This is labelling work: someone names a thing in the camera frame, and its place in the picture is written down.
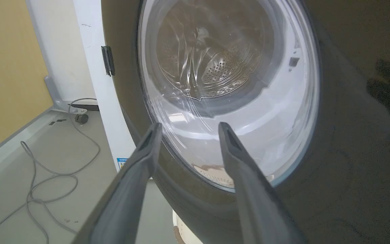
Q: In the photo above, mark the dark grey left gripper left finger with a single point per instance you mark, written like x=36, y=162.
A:
x=127, y=196

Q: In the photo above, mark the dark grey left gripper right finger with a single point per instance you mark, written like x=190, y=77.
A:
x=252, y=200

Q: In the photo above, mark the dark round washing machine door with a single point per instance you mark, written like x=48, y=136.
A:
x=333, y=135

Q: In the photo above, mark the white washing machine body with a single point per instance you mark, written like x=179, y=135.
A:
x=100, y=101

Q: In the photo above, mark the black door hinge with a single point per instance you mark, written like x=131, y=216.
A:
x=108, y=60

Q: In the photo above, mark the blue energy label sticker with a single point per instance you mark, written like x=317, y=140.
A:
x=122, y=163

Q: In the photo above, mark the black caster wheel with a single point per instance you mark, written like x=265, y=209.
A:
x=81, y=118

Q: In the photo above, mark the grey metal stand foot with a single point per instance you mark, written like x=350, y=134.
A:
x=58, y=96

